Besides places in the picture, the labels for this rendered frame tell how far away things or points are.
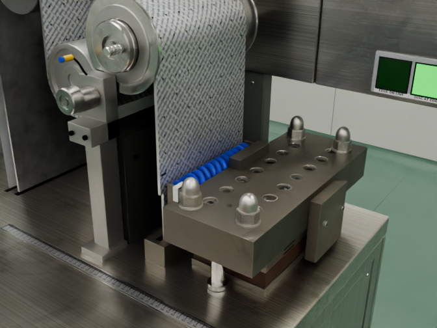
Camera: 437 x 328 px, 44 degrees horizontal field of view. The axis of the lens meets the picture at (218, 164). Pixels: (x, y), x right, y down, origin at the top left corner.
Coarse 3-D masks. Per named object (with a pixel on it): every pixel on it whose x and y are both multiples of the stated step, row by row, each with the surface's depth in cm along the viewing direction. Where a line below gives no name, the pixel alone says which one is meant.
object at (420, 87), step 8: (416, 72) 88; (424, 72) 87; (432, 72) 87; (416, 80) 89; (424, 80) 88; (432, 80) 87; (416, 88) 89; (424, 88) 88; (432, 88) 88; (432, 96) 88
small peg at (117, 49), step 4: (116, 44) 76; (120, 44) 76; (104, 48) 75; (108, 48) 74; (112, 48) 75; (116, 48) 75; (120, 48) 76; (104, 52) 75; (108, 52) 74; (112, 52) 75; (116, 52) 76; (120, 52) 76; (108, 56) 75
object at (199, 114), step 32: (224, 64) 92; (160, 96) 80; (192, 96) 87; (224, 96) 94; (160, 128) 82; (192, 128) 89; (224, 128) 97; (160, 160) 84; (192, 160) 91; (160, 192) 86
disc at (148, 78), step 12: (96, 0) 79; (108, 0) 78; (120, 0) 76; (132, 0) 75; (96, 12) 80; (144, 12) 75; (144, 24) 75; (156, 36) 75; (156, 48) 76; (96, 60) 83; (156, 60) 76; (156, 72) 77; (120, 84) 82; (132, 84) 81; (144, 84) 79
